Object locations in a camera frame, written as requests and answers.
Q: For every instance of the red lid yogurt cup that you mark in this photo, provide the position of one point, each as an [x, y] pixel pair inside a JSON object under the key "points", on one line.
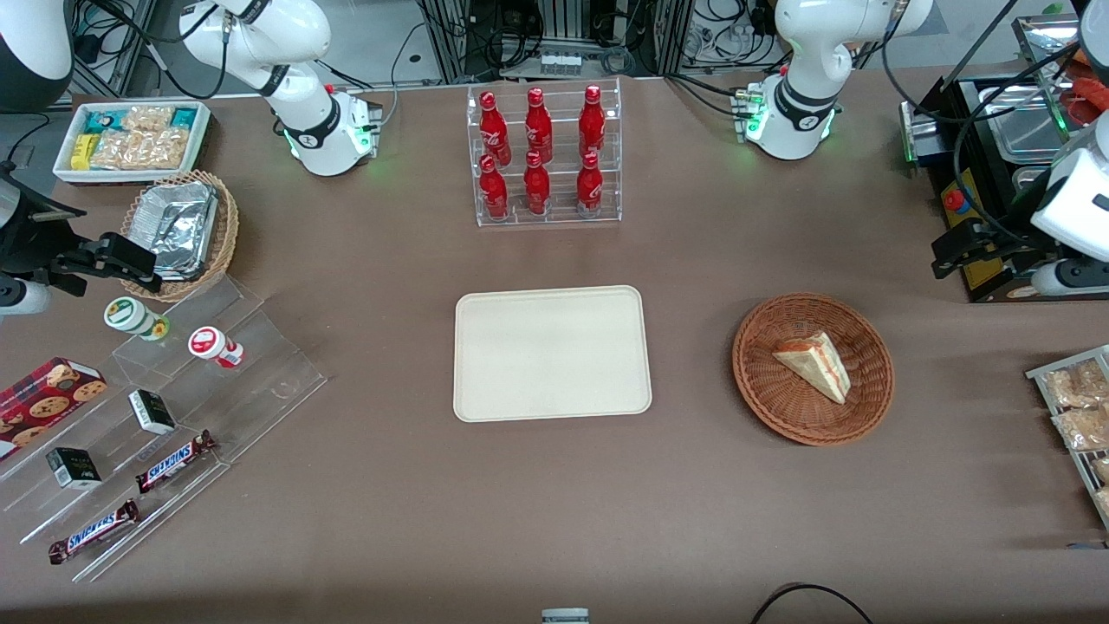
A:
{"points": [[210, 343]]}

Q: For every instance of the clear acrylic step display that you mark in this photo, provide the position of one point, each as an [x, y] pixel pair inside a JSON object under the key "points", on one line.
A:
{"points": [[269, 364]]}

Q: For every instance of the green lid yogurt cup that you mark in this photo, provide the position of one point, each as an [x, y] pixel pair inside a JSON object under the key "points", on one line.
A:
{"points": [[128, 315]]}

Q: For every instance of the red cola bottle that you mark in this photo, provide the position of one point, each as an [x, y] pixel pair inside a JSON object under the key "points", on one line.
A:
{"points": [[494, 192], [538, 126], [536, 189], [494, 130], [592, 121], [590, 189]]}

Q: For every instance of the Snickers chocolate bar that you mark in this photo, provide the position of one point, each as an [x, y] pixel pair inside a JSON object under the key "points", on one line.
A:
{"points": [[173, 462], [94, 531]]}

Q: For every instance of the clear bag of crackers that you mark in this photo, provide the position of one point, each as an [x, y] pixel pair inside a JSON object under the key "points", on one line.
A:
{"points": [[143, 149], [147, 119]]}

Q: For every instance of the clear bag of pastry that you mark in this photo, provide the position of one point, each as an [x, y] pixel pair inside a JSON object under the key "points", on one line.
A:
{"points": [[1074, 386], [1100, 470], [1103, 503], [1083, 429]]}

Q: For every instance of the beige rectangular tray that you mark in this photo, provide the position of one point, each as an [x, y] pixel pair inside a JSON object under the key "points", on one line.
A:
{"points": [[550, 355]]}

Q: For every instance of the white power strip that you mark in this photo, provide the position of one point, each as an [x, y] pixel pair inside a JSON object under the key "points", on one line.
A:
{"points": [[560, 63]]}

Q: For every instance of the brown round wicker basket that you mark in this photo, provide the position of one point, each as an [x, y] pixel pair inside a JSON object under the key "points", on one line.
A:
{"points": [[810, 416]]}

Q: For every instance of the small grey device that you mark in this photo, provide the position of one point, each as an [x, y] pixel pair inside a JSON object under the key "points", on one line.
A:
{"points": [[565, 617]]}

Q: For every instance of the aluminium equipment frame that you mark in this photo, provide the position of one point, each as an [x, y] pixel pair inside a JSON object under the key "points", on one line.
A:
{"points": [[520, 26]]}

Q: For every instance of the clear acrylic bottle rack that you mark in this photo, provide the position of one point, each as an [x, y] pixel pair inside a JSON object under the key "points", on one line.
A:
{"points": [[561, 217]]}

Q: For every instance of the yellow snack pack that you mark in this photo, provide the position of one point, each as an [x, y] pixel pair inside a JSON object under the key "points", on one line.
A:
{"points": [[84, 152]]}

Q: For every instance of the light tan wicker basket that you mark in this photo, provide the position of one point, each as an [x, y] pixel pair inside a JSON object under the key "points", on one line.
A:
{"points": [[225, 234]]}

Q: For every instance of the red plaid cookie box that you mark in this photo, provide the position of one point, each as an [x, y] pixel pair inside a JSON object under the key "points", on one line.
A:
{"points": [[39, 403]]}

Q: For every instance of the teal snack pack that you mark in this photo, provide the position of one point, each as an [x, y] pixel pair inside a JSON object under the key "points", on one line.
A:
{"points": [[184, 117], [102, 120]]}

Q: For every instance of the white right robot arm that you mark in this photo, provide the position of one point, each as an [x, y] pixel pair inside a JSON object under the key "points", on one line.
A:
{"points": [[303, 35]]}

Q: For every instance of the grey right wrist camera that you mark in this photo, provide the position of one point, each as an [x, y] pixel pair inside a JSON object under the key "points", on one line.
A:
{"points": [[22, 296]]}

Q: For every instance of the stack of foil trays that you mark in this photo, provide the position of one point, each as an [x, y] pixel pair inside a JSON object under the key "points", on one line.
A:
{"points": [[178, 225]]}

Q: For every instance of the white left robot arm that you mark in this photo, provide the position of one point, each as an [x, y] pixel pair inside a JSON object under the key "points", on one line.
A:
{"points": [[806, 52]]}

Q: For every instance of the triangle sandwich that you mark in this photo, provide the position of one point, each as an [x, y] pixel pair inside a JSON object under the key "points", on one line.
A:
{"points": [[814, 364]]}

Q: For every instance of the white rectangular snack bin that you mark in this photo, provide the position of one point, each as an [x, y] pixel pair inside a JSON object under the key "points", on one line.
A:
{"points": [[65, 169]]}

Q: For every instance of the black food warmer machine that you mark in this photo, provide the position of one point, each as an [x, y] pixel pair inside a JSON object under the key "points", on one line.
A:
{"points": [[1005, 130]]}

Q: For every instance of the small dark green box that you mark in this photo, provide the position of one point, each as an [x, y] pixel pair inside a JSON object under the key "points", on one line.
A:
{"points": [[152, 412], [74, 468]]}

